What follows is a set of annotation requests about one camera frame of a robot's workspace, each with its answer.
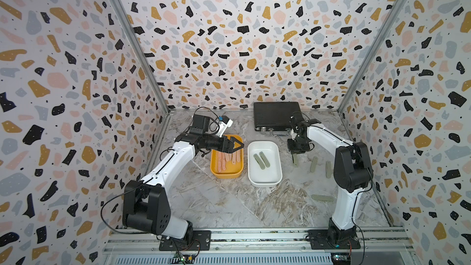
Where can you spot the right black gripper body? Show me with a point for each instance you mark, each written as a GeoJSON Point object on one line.
{"type": "Point", "coordinates": [295, 146]}

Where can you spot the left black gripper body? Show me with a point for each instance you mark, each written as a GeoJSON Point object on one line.
{"type": "Point", "coordinates": [214, 143]}

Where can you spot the long pink sheathed knife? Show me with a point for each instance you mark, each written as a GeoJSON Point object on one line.
{"type": "Point", "coordinates": [218, 162]}

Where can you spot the yellow plastic bin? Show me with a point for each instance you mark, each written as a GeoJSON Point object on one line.
{"type": "Point", "coordinates": [232, 170]}

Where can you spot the green folding knife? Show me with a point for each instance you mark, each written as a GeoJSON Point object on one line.
{"type": "Point", "coordinates": [296, 160]}
{"type": "Point", "coordinates": [265, 160]}
{"type": "Point", "coordinates": [259, 161]}
{"type": "Point", "coordinates": [314, 163]}
{"type": "Point", "coordinates": [328, 169]}

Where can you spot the white plastic bin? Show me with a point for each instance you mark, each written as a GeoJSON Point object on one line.
{"type": "Point", "coordinates": [268, 177]}

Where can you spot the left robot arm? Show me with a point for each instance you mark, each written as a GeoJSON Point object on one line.
{"type": "Point", "coordinates": [146, 207]}

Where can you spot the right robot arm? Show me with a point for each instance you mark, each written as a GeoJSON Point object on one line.
{"type": "Point", "coordinates": [352, 171]}

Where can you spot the green knife near arm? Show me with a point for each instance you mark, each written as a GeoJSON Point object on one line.
{"type": "Point", "coordinates": [323, 198]}

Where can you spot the black ribbed briefcase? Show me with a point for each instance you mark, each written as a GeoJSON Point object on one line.
{"type": "Point", "coordinates": [276, 116]}

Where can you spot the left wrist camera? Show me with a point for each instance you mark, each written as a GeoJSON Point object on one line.
{"type": "Point", "coordinates": [223, 124]}

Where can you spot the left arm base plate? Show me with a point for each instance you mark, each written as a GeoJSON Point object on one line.
{"type": "Point", "coordinates": [198, 240]}

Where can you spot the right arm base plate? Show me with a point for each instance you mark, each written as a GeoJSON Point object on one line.
{"type": "Point", "coordinates": [325, 239]}

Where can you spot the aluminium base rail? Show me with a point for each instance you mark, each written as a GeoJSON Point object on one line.
{"type": "Point", "coordinates": [263, 246]}

